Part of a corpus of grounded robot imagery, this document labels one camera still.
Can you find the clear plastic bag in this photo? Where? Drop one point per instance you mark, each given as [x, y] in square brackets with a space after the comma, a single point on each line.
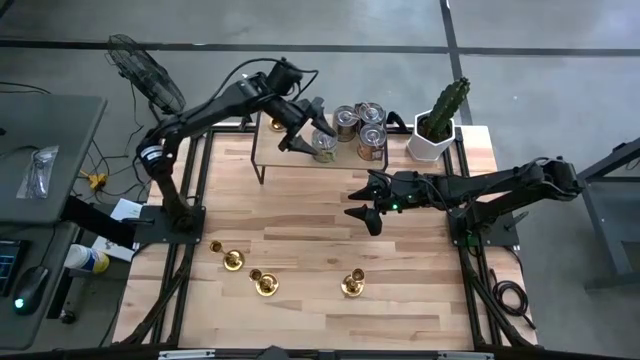
[37, 172]

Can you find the silver candle tin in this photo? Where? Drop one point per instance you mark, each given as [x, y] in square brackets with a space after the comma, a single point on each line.
[346, 122]

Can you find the yellow power plug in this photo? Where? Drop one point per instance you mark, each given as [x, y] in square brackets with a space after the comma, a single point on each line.
[98, 180]

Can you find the black desk support beam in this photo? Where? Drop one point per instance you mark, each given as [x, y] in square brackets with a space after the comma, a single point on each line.
[97, 223]

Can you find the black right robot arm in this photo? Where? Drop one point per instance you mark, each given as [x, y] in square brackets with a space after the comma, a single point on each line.
[490, 185]

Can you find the black aluminium table frame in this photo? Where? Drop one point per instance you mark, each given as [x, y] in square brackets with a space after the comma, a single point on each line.
[209, 170]

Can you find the wooden shelf riser black legs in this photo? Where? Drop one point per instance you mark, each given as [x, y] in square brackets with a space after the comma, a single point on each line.
[290, 157]

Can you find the grey desk frame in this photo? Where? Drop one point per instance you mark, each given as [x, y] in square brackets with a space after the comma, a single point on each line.
[607, 240]

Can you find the white bottle yellow cap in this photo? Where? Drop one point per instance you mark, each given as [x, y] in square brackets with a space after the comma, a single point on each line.
[82, 257]

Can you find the green cactus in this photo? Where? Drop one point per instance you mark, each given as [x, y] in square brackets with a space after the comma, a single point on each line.
[447, 107]

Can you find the white paper sheet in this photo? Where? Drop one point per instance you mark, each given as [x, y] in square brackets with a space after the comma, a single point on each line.
[125, 210]

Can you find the gold candlestick holder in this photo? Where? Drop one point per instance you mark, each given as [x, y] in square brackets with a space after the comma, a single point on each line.
[352, 287]
[276, 125]
[267, 286]
[233, 260]

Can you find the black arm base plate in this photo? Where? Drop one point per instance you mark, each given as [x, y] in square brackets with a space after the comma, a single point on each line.
[150, 232]
[500, 235]

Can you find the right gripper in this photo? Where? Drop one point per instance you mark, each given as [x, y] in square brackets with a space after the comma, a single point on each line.
[400, 192]

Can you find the dark floral label candle tin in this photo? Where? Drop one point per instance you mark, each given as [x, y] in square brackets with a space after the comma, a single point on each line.
[372, 114]

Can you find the black desk caster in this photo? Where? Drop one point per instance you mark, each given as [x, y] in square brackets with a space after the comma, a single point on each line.
[67, 316]

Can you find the black table clamp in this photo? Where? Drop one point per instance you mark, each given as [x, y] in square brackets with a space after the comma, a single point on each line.
[245, 121]
[397, 120]

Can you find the printed paper sheet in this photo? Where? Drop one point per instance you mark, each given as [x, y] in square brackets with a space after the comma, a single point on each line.
[112, 247]

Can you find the white plant pot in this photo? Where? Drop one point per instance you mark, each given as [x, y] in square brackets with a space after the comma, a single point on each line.
[425, 150]

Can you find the black lit keyboard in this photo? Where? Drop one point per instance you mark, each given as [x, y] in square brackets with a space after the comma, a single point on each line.
[7, 265]

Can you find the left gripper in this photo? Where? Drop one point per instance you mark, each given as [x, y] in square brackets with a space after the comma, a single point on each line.
[290, 112]

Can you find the black floor fan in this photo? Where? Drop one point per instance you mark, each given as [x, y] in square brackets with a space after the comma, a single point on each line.
[150, 77]

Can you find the green label candle tin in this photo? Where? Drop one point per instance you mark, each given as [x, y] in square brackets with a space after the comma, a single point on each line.
[325, 147]

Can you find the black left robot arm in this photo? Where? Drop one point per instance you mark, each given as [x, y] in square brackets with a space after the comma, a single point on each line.
[200, 112]

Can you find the dark grey desk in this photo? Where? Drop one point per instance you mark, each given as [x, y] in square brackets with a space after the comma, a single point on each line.
[60, 130]

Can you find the black computer mouse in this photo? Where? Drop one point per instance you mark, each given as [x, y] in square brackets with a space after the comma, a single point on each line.
[30, 287]

